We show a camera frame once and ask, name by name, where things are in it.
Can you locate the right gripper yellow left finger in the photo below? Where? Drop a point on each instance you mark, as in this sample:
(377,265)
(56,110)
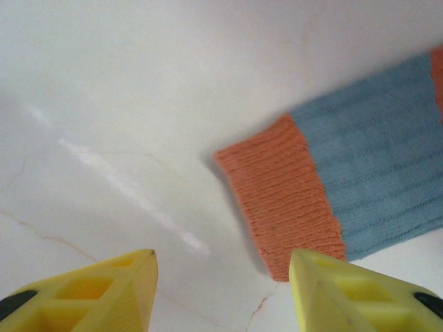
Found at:
(86,301)

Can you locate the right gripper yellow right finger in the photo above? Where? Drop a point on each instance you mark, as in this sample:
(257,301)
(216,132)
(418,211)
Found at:
(346,301)

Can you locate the grey blue sock orange cuff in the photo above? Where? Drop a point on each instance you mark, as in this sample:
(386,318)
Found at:
(363,155)

